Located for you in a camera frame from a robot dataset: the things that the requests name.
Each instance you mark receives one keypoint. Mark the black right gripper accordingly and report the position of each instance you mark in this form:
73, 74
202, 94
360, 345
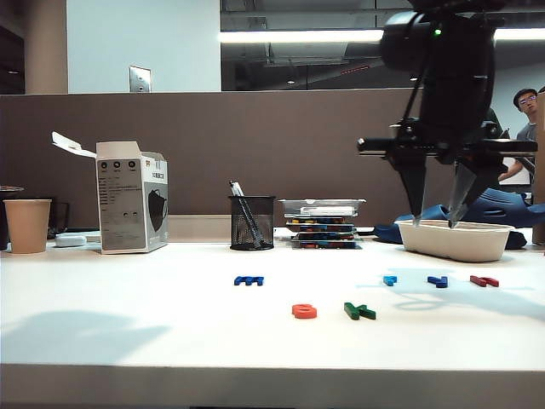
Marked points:
451, 132

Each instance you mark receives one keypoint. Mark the blue letter y magnet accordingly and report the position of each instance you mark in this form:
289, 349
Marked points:
435, 279

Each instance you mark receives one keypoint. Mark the green letter k magnet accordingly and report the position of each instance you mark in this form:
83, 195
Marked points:
353, 311

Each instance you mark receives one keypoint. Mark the orange letter s magnet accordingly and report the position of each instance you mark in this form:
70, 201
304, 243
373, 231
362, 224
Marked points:
303, 312

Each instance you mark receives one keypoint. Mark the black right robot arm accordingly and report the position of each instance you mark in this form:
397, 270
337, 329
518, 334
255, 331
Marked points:
455, 55

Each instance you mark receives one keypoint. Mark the red letter h magnet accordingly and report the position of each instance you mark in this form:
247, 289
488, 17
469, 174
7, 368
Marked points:
480, 280

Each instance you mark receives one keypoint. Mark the light blue letter r magnet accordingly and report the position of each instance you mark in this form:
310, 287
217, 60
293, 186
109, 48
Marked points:
388, 280

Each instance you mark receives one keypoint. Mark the blue letter m magnet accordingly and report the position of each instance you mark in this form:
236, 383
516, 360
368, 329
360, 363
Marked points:
247, 280

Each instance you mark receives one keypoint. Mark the blue foam clog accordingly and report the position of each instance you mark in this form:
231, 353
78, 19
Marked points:
498, 209

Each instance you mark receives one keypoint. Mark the beige oval pulp tray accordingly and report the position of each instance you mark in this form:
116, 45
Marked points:
453, 245

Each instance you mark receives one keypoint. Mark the blue foam shoes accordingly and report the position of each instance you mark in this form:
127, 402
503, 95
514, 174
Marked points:
385, 234

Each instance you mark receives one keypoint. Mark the brown cardboard box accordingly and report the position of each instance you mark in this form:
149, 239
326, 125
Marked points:
540, 191

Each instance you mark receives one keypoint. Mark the person in grey shirt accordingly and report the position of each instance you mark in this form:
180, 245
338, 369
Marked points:
527, 106

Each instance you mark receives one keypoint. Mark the clear plastic case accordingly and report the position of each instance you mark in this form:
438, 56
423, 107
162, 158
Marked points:
323, 204

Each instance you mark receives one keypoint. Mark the black mesh pen holder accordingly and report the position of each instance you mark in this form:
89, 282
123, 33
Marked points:
252, 226

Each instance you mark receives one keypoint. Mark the ceiling light strip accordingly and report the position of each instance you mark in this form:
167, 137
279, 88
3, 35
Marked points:
298, 36

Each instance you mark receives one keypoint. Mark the white black pen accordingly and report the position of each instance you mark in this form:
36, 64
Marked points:
235, 189

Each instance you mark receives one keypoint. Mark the brown desk partition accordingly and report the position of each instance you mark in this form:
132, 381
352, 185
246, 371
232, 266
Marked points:
213, 149

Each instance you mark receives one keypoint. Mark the white grey mask box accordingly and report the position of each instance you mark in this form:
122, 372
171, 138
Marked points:
123, 204

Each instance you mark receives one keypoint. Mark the white earbud case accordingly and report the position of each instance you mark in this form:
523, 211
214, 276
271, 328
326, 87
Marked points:
70, 241

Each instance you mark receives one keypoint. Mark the dark translucent tumbler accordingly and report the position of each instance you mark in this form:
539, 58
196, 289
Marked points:
59, 219

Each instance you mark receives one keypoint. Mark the brown paper cup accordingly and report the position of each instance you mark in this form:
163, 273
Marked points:
27, 226

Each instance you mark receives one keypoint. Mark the metal wall plate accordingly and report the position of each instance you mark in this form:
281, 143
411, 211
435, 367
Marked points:
139, 80

